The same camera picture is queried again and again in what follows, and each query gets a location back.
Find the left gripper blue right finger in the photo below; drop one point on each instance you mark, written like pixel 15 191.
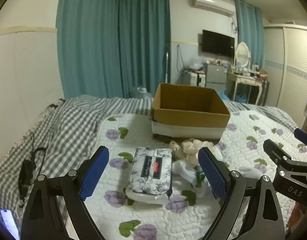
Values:
pixel 216 172

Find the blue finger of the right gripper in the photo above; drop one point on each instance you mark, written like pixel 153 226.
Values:
pixel 300 135
pixel 281 154

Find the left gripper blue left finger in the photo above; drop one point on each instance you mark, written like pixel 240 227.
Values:
pixel 91 171

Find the white socks with green trim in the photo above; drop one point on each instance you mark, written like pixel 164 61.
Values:
pixel 192 174

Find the cream cloth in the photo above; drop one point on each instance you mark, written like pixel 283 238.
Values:
pixel 191 149

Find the white patterned plastic bag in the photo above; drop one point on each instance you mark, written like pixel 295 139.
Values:
pixel 177 152

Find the floral tissue pack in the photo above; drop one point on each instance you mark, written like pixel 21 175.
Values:
pixel 150 177

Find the white floral quilt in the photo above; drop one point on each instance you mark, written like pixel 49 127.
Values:
pixel 190 211

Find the grey checked bed sheet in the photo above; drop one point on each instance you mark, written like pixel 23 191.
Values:
pixel 68 130

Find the brown cardboard box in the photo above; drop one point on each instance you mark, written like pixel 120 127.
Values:
pixel 184 112

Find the white dressing table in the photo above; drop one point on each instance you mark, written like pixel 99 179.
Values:
pixel 250 81

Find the smartphone with lit screen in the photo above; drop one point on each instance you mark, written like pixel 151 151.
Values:
pixel 9 223

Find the white wardrobe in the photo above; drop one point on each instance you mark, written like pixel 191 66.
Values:
pixel 285 54

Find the small grey fridge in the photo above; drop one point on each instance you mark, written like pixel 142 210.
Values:
pixel 215 77

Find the white suitcase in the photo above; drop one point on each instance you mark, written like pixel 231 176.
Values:
pixel 193 78

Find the clear water jug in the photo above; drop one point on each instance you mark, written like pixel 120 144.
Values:
pixel 140 93

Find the oval vanity mirror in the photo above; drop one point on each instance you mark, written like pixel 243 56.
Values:
pixel 242 56

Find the teal curtain right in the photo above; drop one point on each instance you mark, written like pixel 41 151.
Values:
pixel 251 30

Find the teal curtain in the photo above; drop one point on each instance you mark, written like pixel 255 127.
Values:
pixel 251 30
pixel 108 48

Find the teal curtain left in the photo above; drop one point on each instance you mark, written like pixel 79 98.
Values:
pixel 108 48

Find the white air conditioner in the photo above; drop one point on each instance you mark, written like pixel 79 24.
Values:
pixel 218 6

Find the black wall television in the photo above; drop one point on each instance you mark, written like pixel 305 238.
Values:
pixel 217 44

